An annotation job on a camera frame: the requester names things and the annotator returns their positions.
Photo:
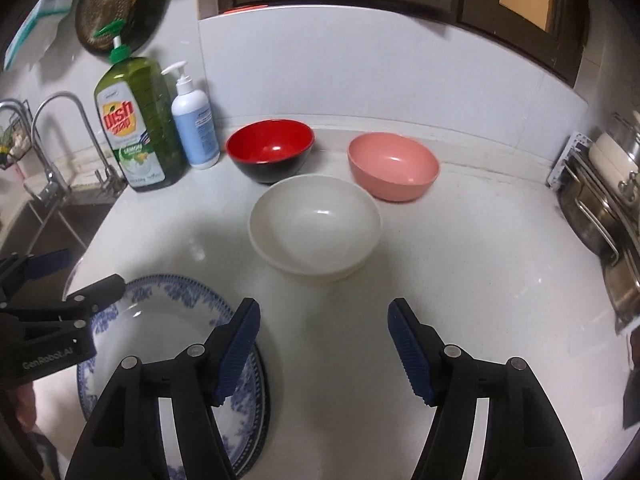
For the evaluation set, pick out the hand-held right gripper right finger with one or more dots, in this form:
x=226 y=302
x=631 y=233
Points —
x=412 y=355

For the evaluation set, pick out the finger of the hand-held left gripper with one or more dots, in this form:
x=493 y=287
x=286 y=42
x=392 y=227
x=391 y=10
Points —
x=50 y=262
x=95 y=290

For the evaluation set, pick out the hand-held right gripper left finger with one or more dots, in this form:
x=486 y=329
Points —
x=237 y=350

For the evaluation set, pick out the small blue patterned plate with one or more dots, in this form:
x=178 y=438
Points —
x=165 y=340

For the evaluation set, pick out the white bowl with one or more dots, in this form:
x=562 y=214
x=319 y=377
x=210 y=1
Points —
x=315 y=230

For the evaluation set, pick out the pink bowl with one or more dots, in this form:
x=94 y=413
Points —
x=392 y=160

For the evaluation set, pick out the red and black bowl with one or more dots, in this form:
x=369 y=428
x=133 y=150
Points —
x=270 y=142

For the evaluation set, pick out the steel sink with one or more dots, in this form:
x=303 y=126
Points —
x=50 y=225

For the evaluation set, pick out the thick steel kitchen faucet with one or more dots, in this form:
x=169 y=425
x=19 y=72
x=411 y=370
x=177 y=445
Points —
x=47 y=180

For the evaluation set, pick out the green dish soap bottle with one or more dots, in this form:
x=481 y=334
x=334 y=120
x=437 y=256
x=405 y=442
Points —
x=140 y=130

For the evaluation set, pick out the thin curved steel faucet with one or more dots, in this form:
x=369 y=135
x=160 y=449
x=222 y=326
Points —
x=65 y=100

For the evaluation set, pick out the white blue pump bottle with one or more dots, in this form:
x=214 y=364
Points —
x=195 y=130

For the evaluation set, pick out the wide steel pot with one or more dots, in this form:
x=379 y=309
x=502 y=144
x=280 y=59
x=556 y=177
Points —
x=590 y=215

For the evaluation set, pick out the paper towel pack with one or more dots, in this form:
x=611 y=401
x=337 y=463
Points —
x=35 y=25

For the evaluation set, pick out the white steel pot rack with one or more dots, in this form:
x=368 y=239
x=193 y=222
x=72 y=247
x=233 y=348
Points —
x=565 y=160

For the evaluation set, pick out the black frying pan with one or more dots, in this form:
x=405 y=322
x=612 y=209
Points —
x=115 y=5

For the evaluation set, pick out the white enamel pot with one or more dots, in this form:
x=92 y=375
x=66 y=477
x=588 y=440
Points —
x=612 y=152

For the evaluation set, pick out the steel pot with lid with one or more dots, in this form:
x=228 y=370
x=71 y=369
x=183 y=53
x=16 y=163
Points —
x=627 y=135

